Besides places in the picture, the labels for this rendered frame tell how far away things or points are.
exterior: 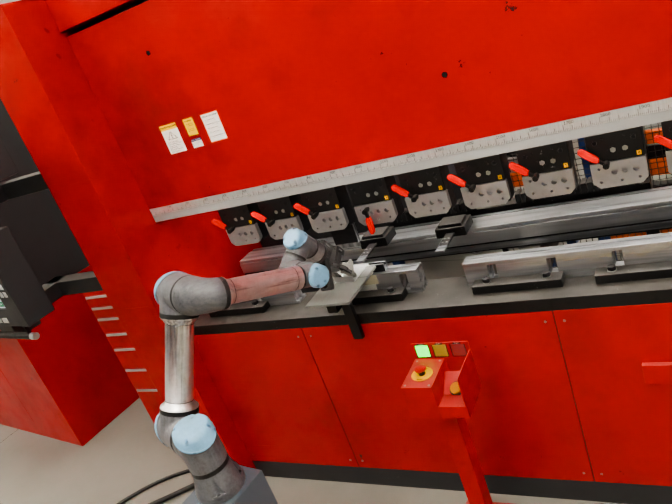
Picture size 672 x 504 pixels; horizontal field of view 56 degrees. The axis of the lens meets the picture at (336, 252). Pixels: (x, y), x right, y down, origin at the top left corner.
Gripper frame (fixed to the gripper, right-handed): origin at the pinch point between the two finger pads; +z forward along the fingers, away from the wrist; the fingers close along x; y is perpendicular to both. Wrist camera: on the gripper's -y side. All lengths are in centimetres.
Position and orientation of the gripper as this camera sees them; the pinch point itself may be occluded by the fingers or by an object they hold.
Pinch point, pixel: (346, 277)
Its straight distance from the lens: 236.9
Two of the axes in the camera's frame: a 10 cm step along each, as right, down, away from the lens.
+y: 1.3, -9.3, 3.5
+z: 5.4, 3.6, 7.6
